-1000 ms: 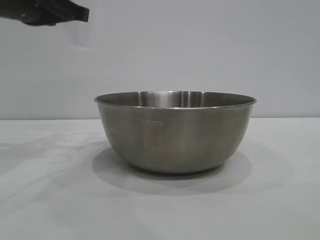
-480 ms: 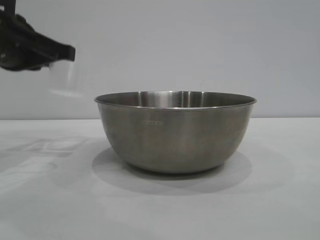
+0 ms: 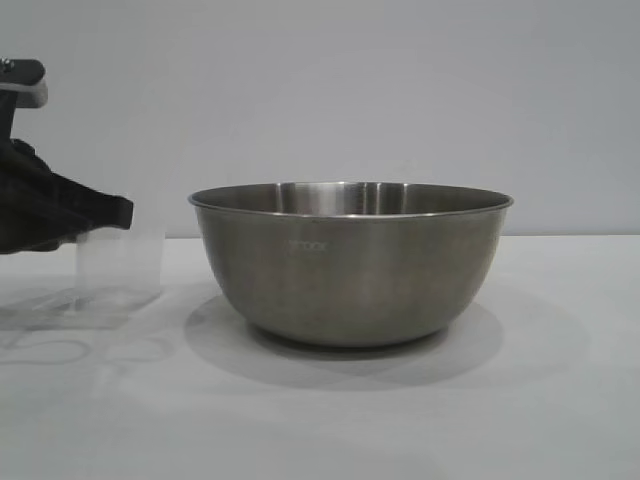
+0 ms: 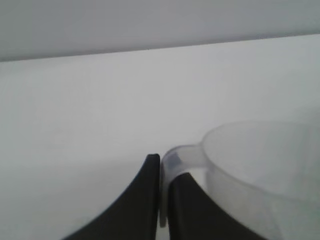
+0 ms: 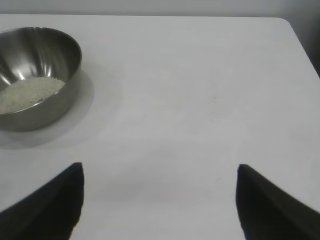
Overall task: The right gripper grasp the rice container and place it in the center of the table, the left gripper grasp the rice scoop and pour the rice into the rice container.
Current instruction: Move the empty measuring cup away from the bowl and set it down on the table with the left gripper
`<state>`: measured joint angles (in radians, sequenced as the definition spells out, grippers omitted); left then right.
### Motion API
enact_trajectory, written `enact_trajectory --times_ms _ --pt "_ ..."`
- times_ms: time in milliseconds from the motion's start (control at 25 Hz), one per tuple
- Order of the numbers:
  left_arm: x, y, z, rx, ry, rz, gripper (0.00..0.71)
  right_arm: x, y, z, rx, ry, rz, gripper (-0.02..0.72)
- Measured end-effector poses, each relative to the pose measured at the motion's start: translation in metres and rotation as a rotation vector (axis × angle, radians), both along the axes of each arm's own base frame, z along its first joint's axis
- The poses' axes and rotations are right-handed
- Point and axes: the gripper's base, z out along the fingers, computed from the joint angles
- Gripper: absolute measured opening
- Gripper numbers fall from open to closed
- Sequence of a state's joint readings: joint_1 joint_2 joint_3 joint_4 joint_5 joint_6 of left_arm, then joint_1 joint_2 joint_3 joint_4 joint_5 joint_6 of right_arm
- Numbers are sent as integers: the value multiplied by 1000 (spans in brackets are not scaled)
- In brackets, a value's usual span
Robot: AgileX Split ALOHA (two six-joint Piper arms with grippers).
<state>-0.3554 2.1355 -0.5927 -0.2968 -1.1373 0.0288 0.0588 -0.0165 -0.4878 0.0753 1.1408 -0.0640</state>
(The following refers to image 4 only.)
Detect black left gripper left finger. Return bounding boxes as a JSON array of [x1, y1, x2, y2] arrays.
[[61, 152, 161, 240]]

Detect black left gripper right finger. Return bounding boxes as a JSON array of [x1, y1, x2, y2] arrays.
[[168, 171, 272, 240]]

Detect translucent plastic measuring cup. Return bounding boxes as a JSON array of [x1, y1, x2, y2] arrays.
[[159, 119, 320, 240]]

